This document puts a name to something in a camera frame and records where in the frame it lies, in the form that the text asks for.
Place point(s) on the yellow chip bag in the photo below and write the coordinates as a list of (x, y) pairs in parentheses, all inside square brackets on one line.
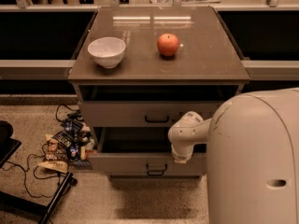
[(55, 157)]

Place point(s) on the dark blue snack bag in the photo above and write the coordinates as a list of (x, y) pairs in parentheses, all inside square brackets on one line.
[(68, 135)]

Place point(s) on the black stand base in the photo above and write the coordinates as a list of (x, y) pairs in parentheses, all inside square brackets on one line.
[(42, 211)]

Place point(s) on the grey drawer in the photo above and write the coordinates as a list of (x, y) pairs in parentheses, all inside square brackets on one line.
[(127, 151), (141, 114)]

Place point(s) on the grey top drawer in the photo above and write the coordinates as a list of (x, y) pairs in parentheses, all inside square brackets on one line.
[(141, 114)]

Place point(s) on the black chair seat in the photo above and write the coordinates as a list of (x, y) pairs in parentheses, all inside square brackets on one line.
[(8, 145)]

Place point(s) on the grey drawer cabinet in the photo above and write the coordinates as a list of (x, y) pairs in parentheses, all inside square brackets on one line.
[(206, 67)]

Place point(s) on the red apple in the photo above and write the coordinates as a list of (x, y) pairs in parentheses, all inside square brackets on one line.
[(167, 45)]

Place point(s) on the white ceramic bowl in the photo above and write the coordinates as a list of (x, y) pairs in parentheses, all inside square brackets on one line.
[(107, 52)]

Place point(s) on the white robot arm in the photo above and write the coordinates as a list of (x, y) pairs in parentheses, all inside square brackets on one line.
[(252, 157)]

